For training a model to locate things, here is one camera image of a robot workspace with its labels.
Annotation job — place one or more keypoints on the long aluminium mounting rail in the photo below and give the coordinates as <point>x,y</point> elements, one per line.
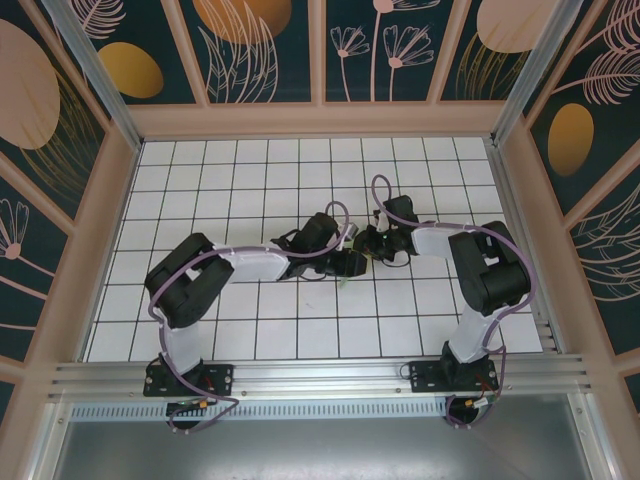
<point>320,375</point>

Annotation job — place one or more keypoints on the aluminium corner post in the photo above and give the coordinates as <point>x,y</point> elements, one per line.
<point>535,75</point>
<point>105,85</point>

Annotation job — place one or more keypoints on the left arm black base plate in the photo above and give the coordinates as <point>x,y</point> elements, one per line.
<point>220,380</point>

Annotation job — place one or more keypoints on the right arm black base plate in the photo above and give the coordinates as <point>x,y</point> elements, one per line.
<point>425,380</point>

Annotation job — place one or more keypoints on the light green paper sheet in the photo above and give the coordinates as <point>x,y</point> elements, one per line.
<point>344,284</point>

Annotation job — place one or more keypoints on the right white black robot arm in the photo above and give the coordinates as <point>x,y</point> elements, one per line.
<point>470,340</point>

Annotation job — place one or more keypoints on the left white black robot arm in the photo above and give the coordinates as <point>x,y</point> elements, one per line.
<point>182,345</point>

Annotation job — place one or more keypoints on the aluminium side rail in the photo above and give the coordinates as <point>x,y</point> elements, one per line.
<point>509,190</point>

